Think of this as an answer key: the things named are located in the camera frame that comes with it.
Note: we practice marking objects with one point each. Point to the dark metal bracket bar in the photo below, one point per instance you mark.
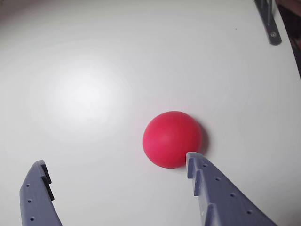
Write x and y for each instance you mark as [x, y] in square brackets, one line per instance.
[269, 23]

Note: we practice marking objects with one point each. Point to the red ball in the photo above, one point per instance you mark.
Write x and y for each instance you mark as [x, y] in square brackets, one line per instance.
[171, 139]

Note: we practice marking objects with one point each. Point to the blue-grey gripper finger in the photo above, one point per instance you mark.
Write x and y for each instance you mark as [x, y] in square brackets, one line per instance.
[35, 202]
[221, 200]

